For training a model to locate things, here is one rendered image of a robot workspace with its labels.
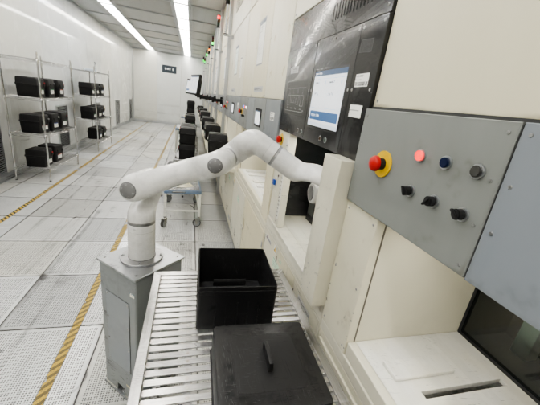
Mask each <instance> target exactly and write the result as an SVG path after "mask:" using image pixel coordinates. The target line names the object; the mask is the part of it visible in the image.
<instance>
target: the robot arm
mask: <svg viewBox="0 0 540 405"><path fill-rule="evenodd" d="M253 155H256V156H257V157H259V158H260V159H262V160H263V161H264V162H266V163H267V164H269V165H270V166H271V167H272V168H274V169H275V170H277V171H278V172H280V173H281V174H283V175H284V176H285V177H286V178H288V179H289V180H291V181H293V182H311V184H310V185H309V188H308V200H309V202H310V203H316V201H317V193H318V189H319V185H320V181H321V172H322V168H323V166H320V165H317V164H313V163H304V162H302V161H300V160H299V159H298V158H296V157H295V156H293V155H292V154H291V153H290V152H289V151H287V150H286V149H285V148H283V147H282V146H281V145H279V144H278V143H276V142H275V141H274V140H273V139H271V138H270V137H269V136H267V135H266V134H265V133H263V132H261V131H259V130H257V129H249V130H246V131H244V132H242V133H240V134H239V135H237V136H236V137H234V138H233V139H232V140H231V141H229V142H228V143H227V144H226V145H225V146H223V147H222V148H220V149H217V150H216V151H213V152H210V153H206V154H204V155H200V156H196V157H190V158H187V159H184V160H181V161H178V162H174V163H171V164H169V165H165V166H161V167H158V168H155V169H153V168H145V169H142V170H138V171H136V172H133V173H131V174H127V175H126V176H124V177H123V178H122V179H121V180H120V182H119V184H118V191H119V194H120V195H121V197H122V198H124V199H125V200H128V201H130V202H132V203H131V205H130V207H129V209H128V213H127V228H128V249H127V250H125V251H124V252H122V253H121V255H120V261H121V263H122V264H124V265H126V266H129V267H133V268H143V267H149V266H151V265H154V264H156V263H158V262H159V261H161V260H162V258H163V252H162V251H161V250H160V249H159V248H157V247H155V239H156V210H157V206H158V203H159V201H160V198H161V196H162V191H165V190H168V189H171V188H173V187H176V186H181V185H183V184H187V183H190V182H195V181H200V180H207V179H212V178H217V177H220V176H222V175H224V174H226V173H227V172H229V171H230V170H231V169H233V168H234V167H235V166H237V165H238V164H239V163H241V162H243V161H244V160H246V159H248V158H249V157H251V156H253ZM273 156H274V157H273Z"/></svg>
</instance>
